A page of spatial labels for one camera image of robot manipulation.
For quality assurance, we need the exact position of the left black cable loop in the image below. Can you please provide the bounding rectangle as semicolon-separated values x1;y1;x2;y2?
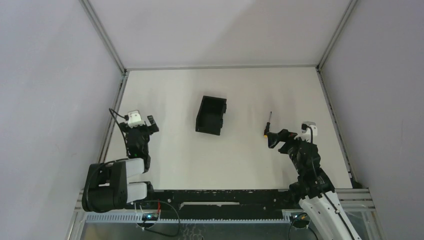
135;200;182;238

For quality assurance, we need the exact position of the yellow black screwdriver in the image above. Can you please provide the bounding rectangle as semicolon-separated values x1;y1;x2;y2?
263;111;273;138

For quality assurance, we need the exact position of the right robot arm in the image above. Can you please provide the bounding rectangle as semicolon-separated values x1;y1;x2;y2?
266;125;361;240

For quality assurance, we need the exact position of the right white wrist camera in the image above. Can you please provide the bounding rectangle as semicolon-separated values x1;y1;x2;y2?
294;121;318;143

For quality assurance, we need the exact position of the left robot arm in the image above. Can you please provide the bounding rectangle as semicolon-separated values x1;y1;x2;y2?
81;112;159;213

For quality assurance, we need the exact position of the right base cable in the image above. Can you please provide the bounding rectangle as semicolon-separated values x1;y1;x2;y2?
287;213;319;240

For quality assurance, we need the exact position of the aluminium frame front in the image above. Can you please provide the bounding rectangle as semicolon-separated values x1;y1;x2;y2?
66;188;387;240

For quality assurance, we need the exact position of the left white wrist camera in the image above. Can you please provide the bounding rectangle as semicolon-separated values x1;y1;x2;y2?
124;110;146;128

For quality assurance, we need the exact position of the black plastic bin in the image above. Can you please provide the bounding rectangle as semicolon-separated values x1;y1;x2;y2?
195;95;227;136

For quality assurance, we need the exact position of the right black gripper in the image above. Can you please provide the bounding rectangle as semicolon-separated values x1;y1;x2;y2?
267;128;311;175

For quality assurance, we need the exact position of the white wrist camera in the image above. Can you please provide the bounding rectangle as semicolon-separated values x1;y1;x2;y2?
124;110;146;128
294;121;318;143

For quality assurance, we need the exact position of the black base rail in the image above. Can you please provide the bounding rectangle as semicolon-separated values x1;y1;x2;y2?
134;189;300;221

